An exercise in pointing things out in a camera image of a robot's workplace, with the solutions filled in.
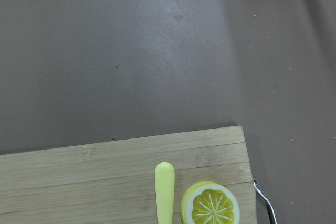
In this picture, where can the yellow plastic knife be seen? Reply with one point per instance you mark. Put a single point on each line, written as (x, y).
(164, 191)

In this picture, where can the wooden cutting board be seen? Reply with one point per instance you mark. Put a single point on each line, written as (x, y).
(113, 182)

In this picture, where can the upper lemon half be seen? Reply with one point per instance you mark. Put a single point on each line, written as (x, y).
(208, 202)

